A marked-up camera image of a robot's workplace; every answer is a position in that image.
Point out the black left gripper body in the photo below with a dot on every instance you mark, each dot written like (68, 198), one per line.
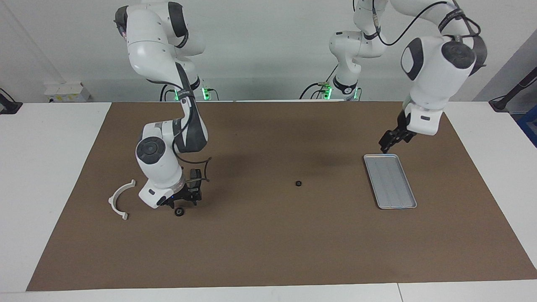
(400, 133)

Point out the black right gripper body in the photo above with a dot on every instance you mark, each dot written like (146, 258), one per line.
(188, 191)

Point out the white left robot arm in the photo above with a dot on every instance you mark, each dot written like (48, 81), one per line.
(436, 71)

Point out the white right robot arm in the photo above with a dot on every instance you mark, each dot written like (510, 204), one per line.
(159, 163)

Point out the silver metal tray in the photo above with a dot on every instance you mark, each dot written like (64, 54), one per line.
(394, 184)

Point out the dark grey brake pad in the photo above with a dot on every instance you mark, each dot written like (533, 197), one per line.
(196, 173)

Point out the brown table mat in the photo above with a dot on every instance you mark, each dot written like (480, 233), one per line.
(268, 235)

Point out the blue object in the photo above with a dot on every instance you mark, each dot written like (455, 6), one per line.
(529, 126)

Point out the white box with yellow label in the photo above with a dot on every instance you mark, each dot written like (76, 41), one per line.
(67, 90)

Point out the black table clamp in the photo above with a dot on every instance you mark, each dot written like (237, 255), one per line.
(10, 107)

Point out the white curved plastic bracket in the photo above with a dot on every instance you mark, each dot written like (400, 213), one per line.
(112, 200)

